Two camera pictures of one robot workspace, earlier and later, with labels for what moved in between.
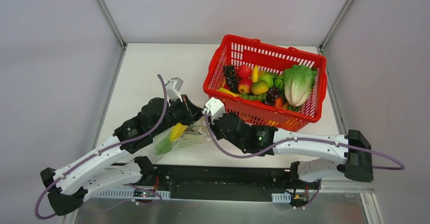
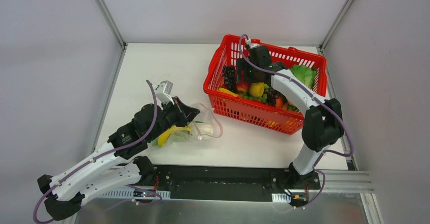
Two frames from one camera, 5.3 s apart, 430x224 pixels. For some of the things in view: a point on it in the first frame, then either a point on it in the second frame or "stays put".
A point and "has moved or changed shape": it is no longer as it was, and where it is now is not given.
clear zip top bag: (179, 136) has moved or changed shape
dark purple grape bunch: (231, 77) stays put
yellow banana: (177, 131) to (163, 138)
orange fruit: (279, 102) stays put
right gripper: (215, 125) to (242, 73)
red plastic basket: (267, 84) stays put
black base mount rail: (219, 183) stays put
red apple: (245, 85) stays put
